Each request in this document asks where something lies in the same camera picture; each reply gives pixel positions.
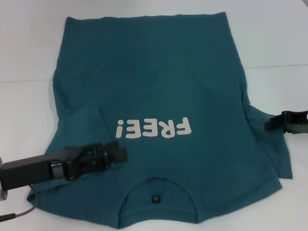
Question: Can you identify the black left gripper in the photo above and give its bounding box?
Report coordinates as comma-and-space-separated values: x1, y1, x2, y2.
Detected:
0, 146, 82, 191

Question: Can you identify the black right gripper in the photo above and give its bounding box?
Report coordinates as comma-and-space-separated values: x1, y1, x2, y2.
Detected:
264, 109, 308, 135

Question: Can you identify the teal t-shirt with FREE print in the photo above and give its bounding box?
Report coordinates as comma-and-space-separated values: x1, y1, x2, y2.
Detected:
26, 11, 293, 229

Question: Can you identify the grey left gripper cable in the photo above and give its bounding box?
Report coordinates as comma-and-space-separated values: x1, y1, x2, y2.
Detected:
0, 184, 40, 216

